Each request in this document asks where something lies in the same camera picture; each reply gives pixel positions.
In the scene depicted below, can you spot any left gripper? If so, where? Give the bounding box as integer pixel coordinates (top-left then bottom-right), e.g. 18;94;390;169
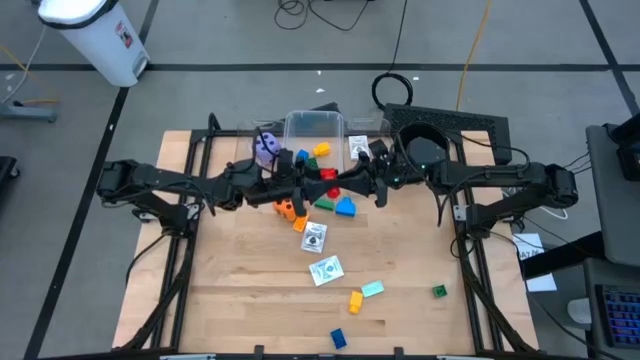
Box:
242;148;330;216

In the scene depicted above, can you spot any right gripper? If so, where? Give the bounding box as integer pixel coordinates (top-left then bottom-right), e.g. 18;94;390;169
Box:
329;139;404;209

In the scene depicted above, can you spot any red toy block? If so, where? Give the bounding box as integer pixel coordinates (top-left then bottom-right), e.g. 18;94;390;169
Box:
319;168;343;200

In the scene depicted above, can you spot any orange foam die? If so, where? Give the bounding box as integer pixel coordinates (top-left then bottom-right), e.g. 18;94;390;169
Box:
272;198;299;223

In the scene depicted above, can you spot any white card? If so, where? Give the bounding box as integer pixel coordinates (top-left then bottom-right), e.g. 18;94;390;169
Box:
348;134;371;161

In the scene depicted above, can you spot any purple foam die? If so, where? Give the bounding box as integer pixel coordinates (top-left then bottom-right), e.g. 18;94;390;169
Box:
253;131;282;166

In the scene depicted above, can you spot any blue roof-shaped block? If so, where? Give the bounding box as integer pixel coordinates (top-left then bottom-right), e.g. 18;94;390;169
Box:
334;196;358;219

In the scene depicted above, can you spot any white black-emblem card deck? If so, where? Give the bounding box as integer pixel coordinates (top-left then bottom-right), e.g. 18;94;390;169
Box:
300;220;329;255

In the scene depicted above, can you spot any tall clear plastic bin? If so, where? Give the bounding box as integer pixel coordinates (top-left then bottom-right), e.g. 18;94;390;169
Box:
283;109;346;194

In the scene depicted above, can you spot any low clear plastic bin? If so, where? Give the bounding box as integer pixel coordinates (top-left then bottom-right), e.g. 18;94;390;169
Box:
342;117;394;191
234;117;286;194

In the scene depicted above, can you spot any black bucket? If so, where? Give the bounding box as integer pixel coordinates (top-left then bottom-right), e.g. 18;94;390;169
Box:
394;121;453;176

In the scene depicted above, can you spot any white blue-print card deck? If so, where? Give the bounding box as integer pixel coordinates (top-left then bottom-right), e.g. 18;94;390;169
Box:
308;254;346;288

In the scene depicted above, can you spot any mint flat toy block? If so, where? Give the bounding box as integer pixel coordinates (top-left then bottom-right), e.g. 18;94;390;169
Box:
360;279;386;299

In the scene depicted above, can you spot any printed paper sheet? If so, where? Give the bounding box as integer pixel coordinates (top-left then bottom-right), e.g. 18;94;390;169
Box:
512;232;547;262

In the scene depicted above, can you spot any plain white paper sheet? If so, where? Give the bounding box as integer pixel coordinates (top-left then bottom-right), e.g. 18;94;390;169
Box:
524;273;558;294

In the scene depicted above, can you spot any black desk leg bar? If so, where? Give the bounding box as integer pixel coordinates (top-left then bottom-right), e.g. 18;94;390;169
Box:
519;230;606;280

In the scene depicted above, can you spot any white computer mouse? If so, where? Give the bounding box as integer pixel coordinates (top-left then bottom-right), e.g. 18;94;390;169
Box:
567;297;594;326

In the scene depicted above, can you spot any white trash can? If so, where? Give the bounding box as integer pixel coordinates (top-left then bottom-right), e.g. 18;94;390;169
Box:
37;0;151;89

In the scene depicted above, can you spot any grey keyboard desk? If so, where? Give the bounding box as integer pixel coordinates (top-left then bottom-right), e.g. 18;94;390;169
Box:
582;257;640;360

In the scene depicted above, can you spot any black desk device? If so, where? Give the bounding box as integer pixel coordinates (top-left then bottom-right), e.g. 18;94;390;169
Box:
603;112;640;182

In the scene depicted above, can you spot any grey stand base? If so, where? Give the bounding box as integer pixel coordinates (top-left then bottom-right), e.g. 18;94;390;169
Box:
0;101;58;124

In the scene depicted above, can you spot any blue-lit keyboard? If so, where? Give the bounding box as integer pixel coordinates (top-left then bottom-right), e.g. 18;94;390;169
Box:
594;283;640;350

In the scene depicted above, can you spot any black floor equipment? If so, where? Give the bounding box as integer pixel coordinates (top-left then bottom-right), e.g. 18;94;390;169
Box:
0;155;21;197

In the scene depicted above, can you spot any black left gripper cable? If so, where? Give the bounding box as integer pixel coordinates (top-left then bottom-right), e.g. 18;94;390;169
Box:
253;126;281;174

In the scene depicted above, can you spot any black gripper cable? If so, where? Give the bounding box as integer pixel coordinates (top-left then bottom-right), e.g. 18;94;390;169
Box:
433;169;454;229
253;126;281;174

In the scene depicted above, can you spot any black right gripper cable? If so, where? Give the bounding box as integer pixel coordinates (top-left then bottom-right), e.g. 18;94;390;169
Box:
433;169;454;229

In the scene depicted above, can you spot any black cable with coil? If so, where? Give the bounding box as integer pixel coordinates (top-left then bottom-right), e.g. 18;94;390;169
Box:
371;0;415;112

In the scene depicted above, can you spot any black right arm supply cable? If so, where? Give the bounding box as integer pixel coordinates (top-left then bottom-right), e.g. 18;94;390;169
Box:
447;130;532;169

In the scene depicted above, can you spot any black tangled floor cable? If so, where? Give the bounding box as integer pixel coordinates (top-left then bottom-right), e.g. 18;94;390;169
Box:
273;0;374;32

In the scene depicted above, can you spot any long yellow cable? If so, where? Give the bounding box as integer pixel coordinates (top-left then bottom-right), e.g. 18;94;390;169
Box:
454;0;495;112

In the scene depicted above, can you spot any thin yellow floor cable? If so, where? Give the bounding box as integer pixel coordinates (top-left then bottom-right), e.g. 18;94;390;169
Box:
0;43;60;106

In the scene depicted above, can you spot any thin white floor cable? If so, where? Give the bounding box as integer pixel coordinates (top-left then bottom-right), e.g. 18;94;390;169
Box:
0;24;47;105

